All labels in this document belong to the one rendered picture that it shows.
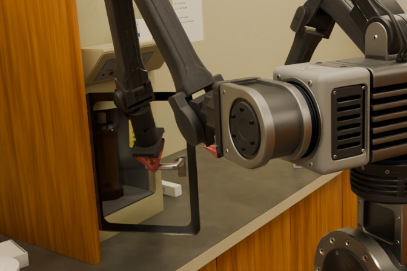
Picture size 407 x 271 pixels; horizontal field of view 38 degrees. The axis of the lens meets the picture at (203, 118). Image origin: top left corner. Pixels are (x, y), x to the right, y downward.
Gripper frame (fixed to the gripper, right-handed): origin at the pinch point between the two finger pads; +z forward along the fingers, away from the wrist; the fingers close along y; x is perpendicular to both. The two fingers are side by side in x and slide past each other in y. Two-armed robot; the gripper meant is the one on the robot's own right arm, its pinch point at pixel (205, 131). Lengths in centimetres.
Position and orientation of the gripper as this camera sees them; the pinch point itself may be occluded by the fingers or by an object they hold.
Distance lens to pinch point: 190.7
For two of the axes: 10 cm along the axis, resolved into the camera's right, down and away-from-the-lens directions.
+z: -8.1, -0.9, 5.8
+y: -0.5, -9.7, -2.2
